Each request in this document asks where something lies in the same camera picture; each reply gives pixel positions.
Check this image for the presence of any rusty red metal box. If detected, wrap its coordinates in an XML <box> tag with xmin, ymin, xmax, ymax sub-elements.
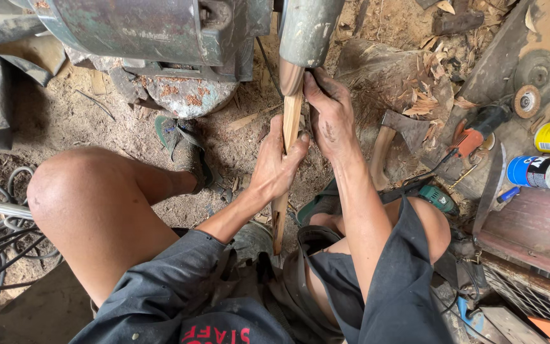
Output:
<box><xmin>475</xmin><ymin>185</ymin><xmax>550</xmax><ymax>288</ymax></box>

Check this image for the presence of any dark hammer head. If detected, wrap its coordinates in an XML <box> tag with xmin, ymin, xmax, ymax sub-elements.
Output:
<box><xmin>431</xmin><ymin>9</ymin><xmax>486</xmax><ymax>37</ymax></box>

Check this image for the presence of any person's leg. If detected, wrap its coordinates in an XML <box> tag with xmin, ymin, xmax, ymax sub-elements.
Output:
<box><xmin>26</xmin><ymin>146</ymin><xmax>198</xmax><ymax>309</ymax></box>
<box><xmin>304</xmin><ymin>196</ymin><xmax>452</xmax><ymax>330</ymax></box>

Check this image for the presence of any dusty wooden workbench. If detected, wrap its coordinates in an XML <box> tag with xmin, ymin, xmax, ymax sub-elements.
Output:
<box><xmin>416</xmin><ymin>0</ymin><xmax>550</xmax><ymax>201</ymax></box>

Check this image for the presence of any orange black angle grinder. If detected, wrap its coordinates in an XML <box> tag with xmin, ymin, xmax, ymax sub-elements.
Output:
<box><xmin>446</xmin><ymin>84</ymin><xmax>542</xmax><ymax>162</ymax></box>

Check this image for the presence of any person's dark grey clothing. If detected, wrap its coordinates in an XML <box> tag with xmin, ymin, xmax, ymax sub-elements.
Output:
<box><xmin>69</xmin><ymin>193</ymin><xmax>457</xmax><ymax>344</ymax></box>

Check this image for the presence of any wooden plank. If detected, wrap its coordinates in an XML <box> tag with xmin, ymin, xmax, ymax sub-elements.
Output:
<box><xmin>0</xmin><ymin>259</ymin><xmax>95</xmax><ymax>344</ymax></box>

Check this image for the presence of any person's left leg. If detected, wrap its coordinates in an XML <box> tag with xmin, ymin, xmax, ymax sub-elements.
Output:
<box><xmin>26</xmin><ymin>146</ymin><xmax>198</xmax><ymax>309</ymax></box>

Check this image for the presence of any bundle of grey cables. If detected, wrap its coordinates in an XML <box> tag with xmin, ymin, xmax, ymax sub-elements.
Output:
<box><xmin>0</xmin><ymin>165</ymin><xmax>63</xmax><ymax>311</ymax></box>

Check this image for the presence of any green power drill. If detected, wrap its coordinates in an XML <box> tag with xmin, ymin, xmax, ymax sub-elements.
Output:
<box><xmin>417</xmin><ymin>184</ymin><xmax>460</xmax><ymax>217</ymax></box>

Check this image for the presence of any dusty grinding disc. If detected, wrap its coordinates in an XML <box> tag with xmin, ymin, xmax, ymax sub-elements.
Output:
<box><xmin>513</xmin><ymin>50</ymin><xmax>550</xmax><ymax>96</ymax></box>

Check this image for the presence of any curved metal blade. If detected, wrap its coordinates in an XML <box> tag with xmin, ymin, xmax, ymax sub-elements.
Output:
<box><xmin>472</xmin><ymin>142</ymin><xmax>508</xmax><ymax>236</ymax></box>

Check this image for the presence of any green grey belt sander machine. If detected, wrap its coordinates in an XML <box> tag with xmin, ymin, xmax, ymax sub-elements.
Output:
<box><xmin>26</xmin><ymin>0</ymin><xmax>276</xmax><ymax>120</ymax></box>

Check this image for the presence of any long wooden handle blank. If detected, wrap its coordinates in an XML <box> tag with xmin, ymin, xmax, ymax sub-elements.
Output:
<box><xmin>271</xmin><ymin>90</ymin><xmax>305</xmax><ymax>256</ymax></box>

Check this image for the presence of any blue spray can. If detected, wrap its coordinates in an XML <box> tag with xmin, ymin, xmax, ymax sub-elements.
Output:
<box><xmin>506</xmin><ymin>155</ymin><xmax>550</xmax><ymax>193</ymax></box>

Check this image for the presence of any person's left hand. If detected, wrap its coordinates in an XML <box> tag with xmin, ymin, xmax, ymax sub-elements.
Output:
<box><xmin>248</xmin><ymin>115</ymin><xmax>310</xmax><ymax>202</ymax></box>

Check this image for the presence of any grey sanding belt drum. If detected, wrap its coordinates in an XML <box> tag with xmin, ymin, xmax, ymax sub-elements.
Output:
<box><xmin>277</xmin><ymin>0</ymin><xmax>346</xmax><ymax>97</ymax></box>

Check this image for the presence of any wooden chopping stump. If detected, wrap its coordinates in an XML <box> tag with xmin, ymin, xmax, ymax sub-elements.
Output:
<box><xmin>334</xmin><ymin>37</ymin><xmax>455</xmax><ymax>161</ymax></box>

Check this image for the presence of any hatchet with wooden handle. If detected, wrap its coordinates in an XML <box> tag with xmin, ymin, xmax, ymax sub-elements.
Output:
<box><xmin>369</xmin><ymin>109</ymin><xmax>431</xmax><ymax>192</ymax></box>

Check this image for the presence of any wire mesh grate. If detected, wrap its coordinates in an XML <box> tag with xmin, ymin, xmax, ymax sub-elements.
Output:
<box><xmin>482</xmin><ymin>264</ymin><xmax>550</xmax><ymax>344</ymax></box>

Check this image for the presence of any person's right leg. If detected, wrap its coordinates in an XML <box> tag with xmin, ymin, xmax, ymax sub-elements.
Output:
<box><xmin>304</xmin><ymin>196</ymin><xmax>452</xmax><ymax>330</ymax></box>

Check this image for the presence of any person's right hand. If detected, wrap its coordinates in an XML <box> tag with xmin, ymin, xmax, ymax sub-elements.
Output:
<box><xmin>302</xmin><ymin>67</ymin><xmax>353</xmax><ymax>164</ymax></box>

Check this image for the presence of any green flip flop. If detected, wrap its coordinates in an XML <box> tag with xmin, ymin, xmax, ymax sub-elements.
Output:
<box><xmin>296</xmin><ymin>179</ymin><xmax>343</xmax><ymax>227</ymax></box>
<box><xmin>154</xmin><ymin>114</ymin><xmax>215</xmax><ymax>195</ymax></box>

